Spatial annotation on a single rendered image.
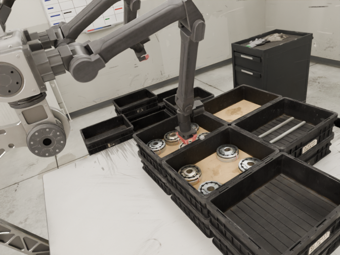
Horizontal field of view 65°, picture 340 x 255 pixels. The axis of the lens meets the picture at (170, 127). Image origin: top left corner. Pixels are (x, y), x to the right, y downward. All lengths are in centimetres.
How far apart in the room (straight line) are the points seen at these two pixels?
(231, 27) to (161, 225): 418
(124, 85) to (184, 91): 316
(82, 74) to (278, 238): 79
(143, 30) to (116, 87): 337
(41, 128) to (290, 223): 95
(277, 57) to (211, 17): 225
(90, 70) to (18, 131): 53
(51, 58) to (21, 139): 53
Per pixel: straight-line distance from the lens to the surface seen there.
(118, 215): 131
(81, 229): 133
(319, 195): 114
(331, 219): 94
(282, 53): 270
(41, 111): 113
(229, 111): 166
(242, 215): 103
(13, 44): 88
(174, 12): 86
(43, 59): 80
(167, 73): 443
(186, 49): 97
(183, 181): 102
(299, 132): 146
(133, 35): 83
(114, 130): 242
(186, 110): 115
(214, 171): 120
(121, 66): 413
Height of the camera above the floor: 162
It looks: 30 degrees down
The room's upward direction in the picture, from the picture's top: 11 degrees counter-clockwise
